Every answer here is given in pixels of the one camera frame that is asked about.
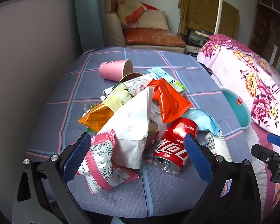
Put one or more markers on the grey-blue curtain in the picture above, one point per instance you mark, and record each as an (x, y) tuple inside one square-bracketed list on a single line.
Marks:
[(91, 16)]

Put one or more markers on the red-orange foil snack wrapper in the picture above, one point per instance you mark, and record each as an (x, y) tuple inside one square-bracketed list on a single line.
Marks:
[(170, 102)]

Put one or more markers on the white paper bag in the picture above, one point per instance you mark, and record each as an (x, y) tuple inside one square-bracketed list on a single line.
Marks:
[(130, 126)]

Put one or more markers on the teal trash bin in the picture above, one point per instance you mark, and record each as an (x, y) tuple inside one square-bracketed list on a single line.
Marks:
[(235, 112)]

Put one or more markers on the blue and green milk carton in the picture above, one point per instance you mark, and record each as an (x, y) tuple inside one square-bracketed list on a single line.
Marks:
[(163, 74)]

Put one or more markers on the light blue packet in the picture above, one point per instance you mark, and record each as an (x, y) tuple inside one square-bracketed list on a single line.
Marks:
[(205, 121)]

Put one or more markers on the cream pillow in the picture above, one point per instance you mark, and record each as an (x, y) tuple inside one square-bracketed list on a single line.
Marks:
[(154, 21)]

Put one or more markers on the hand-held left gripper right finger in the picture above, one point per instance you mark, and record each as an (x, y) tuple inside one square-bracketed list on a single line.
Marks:
[(198, 161)]

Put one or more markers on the pink floral blanket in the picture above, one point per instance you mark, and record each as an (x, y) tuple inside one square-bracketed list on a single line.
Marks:
[(247, 74)]

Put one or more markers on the grey stereo player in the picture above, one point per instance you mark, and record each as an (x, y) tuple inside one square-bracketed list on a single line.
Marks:
[(193, 37)]

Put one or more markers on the red soda can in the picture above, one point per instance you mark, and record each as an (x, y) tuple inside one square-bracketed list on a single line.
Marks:
[(175, 142)]

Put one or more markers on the yellow and orange plush toy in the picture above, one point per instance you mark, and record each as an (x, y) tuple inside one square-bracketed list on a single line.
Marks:
[(130, 11)]

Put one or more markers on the yellow patterned cloth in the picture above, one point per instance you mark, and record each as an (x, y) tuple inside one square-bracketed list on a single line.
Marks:
[(196, 9)]

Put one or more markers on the white plastic bottle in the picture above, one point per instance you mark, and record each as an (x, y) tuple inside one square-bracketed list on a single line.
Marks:
[(215, 144)]

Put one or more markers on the glossy orange snack packet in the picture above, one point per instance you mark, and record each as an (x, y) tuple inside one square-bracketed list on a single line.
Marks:
[(95, 117)]

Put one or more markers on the cream snack packet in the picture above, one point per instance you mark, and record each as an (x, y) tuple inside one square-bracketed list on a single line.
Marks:
[(116, 100)]

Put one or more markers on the orange seat cushion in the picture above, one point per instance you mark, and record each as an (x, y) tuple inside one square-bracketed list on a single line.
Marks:
[(154, 37)]

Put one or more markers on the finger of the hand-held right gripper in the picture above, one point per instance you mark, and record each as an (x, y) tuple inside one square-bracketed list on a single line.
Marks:
[(276, 140)]

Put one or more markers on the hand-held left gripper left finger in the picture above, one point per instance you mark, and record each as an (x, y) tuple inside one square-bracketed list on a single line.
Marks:
[(77, 158)]

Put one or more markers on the pink and white snack packet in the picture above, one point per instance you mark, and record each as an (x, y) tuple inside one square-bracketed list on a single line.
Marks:
[(102, 168)]

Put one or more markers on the red pillow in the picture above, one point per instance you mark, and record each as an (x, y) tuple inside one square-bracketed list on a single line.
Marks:
[(150, 6)]

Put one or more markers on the purple plaid tablecloth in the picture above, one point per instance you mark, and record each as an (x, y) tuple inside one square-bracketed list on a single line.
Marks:
[(142, 56)]

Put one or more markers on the white medicine box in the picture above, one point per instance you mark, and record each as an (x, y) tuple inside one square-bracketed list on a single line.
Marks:
[(108, 90)]

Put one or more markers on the white cartoon-print snack packet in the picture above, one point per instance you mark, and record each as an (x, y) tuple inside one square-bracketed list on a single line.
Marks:
[(140, 85)]

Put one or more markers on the cream sofa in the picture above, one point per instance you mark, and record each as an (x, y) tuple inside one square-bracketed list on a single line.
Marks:
[(112, 28)]

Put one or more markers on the pink paper cup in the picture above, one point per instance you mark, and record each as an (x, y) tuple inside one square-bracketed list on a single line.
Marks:
[(112, 71)]

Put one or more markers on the brown wooden door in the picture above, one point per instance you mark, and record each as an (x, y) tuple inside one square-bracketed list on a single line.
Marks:
[(263, 28)]

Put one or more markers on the white pole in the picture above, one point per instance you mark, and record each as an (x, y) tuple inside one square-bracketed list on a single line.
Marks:
[(218, 14)]

